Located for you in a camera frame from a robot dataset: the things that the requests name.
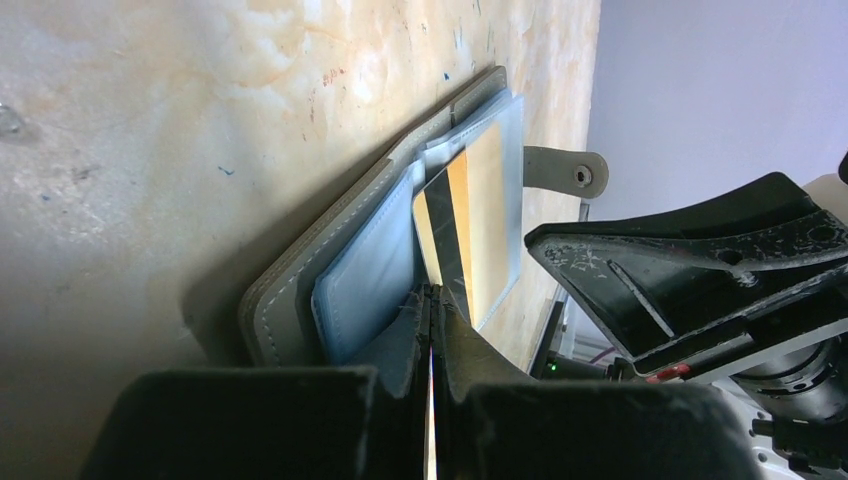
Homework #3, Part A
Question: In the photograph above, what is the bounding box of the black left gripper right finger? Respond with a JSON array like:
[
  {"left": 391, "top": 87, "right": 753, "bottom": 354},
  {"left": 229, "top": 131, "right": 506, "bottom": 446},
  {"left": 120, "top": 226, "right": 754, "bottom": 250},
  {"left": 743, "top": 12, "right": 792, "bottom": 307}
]
[{"left": 433, "top": 287, "right": 761, "bottom": 479}]

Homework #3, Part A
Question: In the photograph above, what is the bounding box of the grey card holder wallet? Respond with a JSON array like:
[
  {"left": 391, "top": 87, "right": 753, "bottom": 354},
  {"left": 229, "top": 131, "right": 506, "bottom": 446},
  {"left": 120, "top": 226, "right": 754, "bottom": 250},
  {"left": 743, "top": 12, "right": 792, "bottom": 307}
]
[{"left": 238, "top": 65, "right": 610, "bottom": 369}]

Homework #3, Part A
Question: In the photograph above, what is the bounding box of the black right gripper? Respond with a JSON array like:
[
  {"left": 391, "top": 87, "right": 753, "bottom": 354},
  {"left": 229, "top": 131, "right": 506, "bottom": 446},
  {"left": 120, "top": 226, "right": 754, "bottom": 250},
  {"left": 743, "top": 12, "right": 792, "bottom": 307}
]
[{"left": 524, "top": 173, "right": 847, "bottom": 376}]

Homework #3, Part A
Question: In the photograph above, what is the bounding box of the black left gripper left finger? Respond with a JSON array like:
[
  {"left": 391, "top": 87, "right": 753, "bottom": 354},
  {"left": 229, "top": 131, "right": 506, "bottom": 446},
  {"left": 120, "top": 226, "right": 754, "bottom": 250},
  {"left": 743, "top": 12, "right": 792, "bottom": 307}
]
[{"left": 81, "top": 286, "right": 432, "bottom": 479}]

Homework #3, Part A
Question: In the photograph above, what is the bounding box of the gold card black stripe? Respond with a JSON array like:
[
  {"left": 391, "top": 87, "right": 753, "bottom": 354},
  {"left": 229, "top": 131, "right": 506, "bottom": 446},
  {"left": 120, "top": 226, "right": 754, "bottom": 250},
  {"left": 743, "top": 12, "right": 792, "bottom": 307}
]
[{"left": 412, "top": 122, "right": 513, "bottom": 330}]

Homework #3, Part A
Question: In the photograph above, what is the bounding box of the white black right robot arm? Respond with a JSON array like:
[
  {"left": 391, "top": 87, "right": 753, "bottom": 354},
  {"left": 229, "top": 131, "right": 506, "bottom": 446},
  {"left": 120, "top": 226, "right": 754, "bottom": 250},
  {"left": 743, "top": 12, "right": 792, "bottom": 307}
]
[{"left": 525, "top": 165, "right": 847, "bottom": 479}]

